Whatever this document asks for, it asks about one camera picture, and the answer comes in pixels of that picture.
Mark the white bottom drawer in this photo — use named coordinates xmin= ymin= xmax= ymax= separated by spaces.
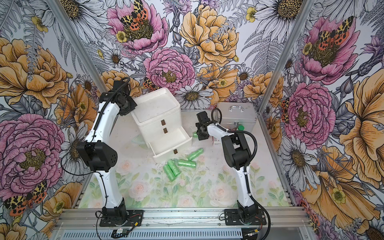
xmin=149 ymin=127 xmax=192 ymax=164

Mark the white drawer cabinet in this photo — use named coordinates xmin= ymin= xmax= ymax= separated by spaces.
xmin=131 ymin=88 xmax=182 ymax=145

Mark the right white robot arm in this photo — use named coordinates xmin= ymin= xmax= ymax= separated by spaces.
xmin=196 ymin=112 xmax=261 ymax=223

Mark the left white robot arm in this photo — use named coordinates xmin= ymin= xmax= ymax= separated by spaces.
xmin=76 ymin=77 xmax=137 ymax=225

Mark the red white cardboard box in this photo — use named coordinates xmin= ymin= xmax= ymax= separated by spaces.
xmin=213 ymin=137 xmax=222 ymax=147

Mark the silver metal case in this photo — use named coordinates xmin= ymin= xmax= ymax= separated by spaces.
xmin=217 ymin=102 xmax=257 ymax=132

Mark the black corrugated cable right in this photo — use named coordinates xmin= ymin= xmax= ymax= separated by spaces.
xmin=210 ymin=107 xmax=272 ymax=240

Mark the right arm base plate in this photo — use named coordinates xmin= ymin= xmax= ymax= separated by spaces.
xmin=224 ymin=209 xmax=267 ymax=226

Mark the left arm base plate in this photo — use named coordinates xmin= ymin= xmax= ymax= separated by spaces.
xmin=99 ymin=208 xmax=144 ymax=227

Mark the aluminium front rail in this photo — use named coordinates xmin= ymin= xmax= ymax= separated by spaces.
xmin=54 ymin=207 xmax=310 ymax=230

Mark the right aluminium corner post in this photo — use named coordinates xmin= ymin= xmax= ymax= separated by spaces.
xmin=258 ymin=0 xmax=316 ymax=116

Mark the aluminium corner post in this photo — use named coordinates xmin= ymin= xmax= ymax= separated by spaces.
xmin=258 ymin=0 xmax=316 ymax=116
xmin=47 ymin=1 xmax=107 ymax=92

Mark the left aluminium corner post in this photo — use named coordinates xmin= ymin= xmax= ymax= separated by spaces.
xmin=47 ymin=1 xmax=107 ymax=92

